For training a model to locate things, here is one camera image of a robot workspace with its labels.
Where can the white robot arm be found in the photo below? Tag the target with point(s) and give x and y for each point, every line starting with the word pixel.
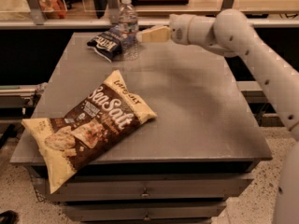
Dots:
pixel 231 34

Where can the drawer with handle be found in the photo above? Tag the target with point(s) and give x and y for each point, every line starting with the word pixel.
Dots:
pixel 207 187
pixel 144 211

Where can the clear plastic water bottle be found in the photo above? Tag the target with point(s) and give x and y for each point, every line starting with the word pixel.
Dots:
pixel 128 27

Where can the black shoe at corner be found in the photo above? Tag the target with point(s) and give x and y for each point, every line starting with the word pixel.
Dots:
pixel 8 217

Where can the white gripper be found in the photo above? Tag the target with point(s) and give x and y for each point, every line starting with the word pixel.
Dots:
pixel 177 28

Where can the grey drawer cabinet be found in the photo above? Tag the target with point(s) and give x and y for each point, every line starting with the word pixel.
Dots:
pixel 203 125

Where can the blue Kettle chip bag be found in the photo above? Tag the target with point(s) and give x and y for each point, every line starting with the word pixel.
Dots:
pixel 107 44

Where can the orange snack bag behind glass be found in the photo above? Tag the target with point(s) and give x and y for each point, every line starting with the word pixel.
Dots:
pixel 53 6

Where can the metal shelf rail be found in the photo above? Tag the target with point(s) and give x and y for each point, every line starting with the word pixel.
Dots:
pixel 105 23

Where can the upper drawer with handle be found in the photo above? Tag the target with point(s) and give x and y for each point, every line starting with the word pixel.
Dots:
pixel 207 187

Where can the yellow brown Sea Salt bag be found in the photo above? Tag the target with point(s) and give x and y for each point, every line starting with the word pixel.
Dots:
pixel 88 130

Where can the lower drawer with handle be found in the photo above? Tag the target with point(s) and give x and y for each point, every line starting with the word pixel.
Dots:
pixel 144 211

